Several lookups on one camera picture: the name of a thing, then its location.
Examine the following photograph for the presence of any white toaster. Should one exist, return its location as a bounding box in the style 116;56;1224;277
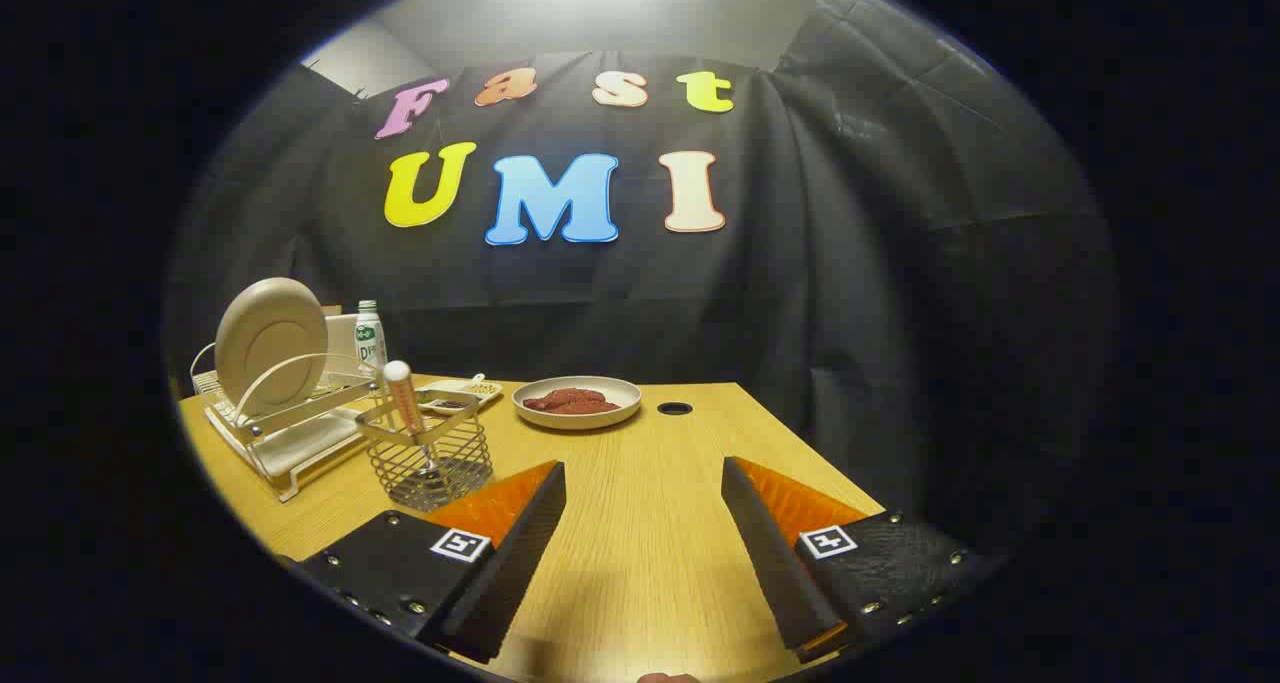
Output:
322;313;363;364

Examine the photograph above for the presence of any red checked handle spoon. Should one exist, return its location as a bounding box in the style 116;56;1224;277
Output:
383;360;446;489

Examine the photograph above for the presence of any small beige meat dish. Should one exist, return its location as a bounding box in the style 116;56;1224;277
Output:
512;376;643;431

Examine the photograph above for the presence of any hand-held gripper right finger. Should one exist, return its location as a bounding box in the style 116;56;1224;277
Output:
720;455;993;665

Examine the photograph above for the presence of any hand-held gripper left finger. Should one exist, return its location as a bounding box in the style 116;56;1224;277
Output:
298;460;568;665

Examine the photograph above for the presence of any large beige plate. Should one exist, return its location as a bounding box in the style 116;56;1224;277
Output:
214;277;329;419

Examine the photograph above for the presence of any black backdrop cloth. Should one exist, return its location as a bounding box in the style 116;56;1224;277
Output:
165;0;1121;564

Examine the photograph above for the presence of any white divided dish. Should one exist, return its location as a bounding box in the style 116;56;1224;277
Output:
415;373;504;412

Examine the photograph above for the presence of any white wire dish rack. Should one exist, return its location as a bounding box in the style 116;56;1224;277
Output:
190;341;401;504

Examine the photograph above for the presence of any white bottle green label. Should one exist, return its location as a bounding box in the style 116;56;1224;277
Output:
355;300;389;379

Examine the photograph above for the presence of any metal wire basket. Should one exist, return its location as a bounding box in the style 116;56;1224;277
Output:
355;391;494;513

